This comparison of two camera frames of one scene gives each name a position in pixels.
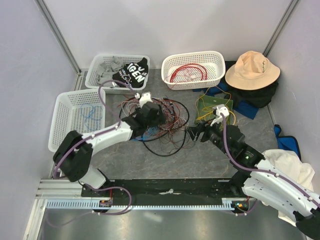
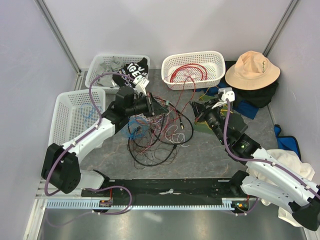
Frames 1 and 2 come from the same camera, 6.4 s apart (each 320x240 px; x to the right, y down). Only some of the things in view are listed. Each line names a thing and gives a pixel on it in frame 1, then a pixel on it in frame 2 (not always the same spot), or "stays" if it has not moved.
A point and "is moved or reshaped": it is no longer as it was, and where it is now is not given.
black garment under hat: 261,98 stays
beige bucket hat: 252,71 stays
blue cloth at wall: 287,142 stays
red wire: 173,115 is moved or reshaped
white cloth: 289,163 stays
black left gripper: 159,118 → 153,107
